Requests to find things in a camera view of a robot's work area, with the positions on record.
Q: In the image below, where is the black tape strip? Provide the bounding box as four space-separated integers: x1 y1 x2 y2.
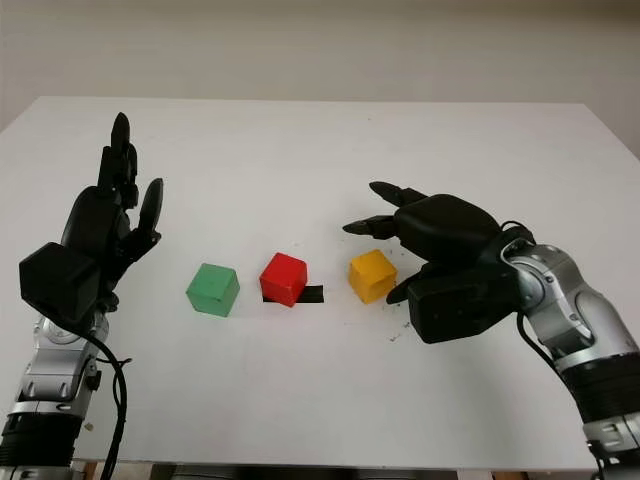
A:
262 285 326 305

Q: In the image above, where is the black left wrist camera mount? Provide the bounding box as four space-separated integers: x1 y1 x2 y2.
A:
18 241 110 335

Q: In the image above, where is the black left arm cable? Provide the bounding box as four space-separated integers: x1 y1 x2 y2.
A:
84 333 134 480

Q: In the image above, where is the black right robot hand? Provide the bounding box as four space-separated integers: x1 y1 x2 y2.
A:
341 180 517 305

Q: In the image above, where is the red wooden block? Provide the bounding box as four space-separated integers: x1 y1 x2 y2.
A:
259 252 308 308

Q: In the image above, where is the yellow wooden block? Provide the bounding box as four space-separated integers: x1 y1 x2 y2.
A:
348 249 399 305

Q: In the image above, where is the green wooden block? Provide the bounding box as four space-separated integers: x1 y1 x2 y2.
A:
185 262 241 318

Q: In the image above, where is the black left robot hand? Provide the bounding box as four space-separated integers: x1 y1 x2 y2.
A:
60 111 165 312

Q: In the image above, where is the grey robot torso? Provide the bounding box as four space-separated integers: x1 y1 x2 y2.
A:
149 464 461 480

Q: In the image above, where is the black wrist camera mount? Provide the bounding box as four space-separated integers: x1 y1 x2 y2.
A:
18 241 110 335
406 272 524 346

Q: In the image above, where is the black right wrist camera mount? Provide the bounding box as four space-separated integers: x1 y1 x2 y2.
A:
406 272 524 346

